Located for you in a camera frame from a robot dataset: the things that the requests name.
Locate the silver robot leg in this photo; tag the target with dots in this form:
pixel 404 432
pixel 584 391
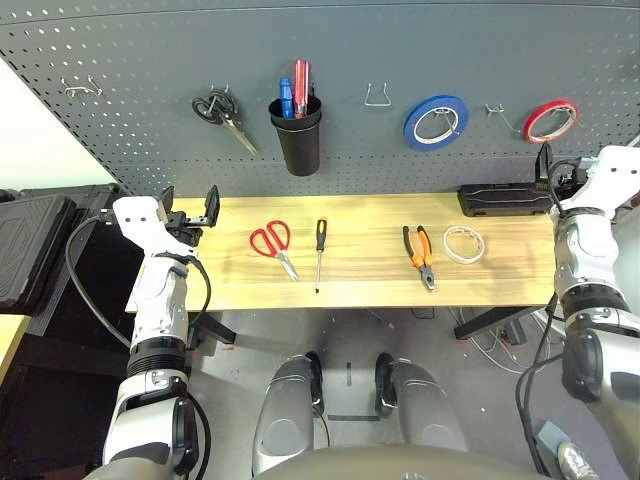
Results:
pixel 425 400
pixel 285 400

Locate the blue tape roll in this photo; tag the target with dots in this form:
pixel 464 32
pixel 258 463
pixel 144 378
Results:
pixel 411 131

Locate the metal peg hook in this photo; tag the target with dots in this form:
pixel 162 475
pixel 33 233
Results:
pixel 452 125
pixel 502 117

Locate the large black ribbed case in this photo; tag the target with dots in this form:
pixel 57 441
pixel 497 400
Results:
pixel 30 240

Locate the red tape roll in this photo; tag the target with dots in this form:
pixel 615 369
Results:
pixel 530 120

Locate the grey robot torso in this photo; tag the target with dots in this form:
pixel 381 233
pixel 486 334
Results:
pixel 390 465

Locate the black table foot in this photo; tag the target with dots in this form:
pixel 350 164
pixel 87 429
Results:
pixel 475 327

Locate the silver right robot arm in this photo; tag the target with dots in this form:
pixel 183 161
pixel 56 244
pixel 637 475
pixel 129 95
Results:
pixel 580 250

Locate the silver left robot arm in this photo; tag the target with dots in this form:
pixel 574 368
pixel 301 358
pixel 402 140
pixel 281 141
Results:
pixel 160 300

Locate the grey floor pedal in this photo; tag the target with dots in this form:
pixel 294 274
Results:
pixel 550 435

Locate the white tape roll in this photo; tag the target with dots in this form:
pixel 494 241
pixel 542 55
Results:
pixel 450 250

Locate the silver left robot leg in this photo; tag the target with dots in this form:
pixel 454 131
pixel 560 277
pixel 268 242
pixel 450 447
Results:
pixel 285 400

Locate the black cup holder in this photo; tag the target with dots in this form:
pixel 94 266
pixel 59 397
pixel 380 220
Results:
pixel 300 150

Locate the small black tool case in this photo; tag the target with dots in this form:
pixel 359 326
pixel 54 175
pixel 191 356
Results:
pixel 500 200

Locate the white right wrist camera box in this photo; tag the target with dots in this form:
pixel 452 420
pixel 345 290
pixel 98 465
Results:
pixel 617 175

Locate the black table leg brace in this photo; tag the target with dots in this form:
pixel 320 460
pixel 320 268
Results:
pixel 220 330

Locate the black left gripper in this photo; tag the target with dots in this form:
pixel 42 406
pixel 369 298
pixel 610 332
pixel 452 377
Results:
pixel 185 227

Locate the orange black pliers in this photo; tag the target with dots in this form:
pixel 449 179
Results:
pixel 425 250

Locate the grey white sneaker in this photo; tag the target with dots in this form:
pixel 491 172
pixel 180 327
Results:
pixel 577 462

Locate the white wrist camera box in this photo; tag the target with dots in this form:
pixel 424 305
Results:
pixel 617 175
pixel 140 220

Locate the dark grey pegboard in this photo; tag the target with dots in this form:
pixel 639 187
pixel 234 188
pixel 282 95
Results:
pixel 150 75

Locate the yellow wooden side table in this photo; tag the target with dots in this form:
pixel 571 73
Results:
pixel 7 340

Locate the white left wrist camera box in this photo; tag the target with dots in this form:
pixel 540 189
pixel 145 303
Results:
pixel 140 220

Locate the black power adapter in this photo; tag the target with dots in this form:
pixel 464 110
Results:
pixel 514 334

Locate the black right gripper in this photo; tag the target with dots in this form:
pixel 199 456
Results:
pixel 565 175

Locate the silver right robot leg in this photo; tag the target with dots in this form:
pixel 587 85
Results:
pixel 425 400

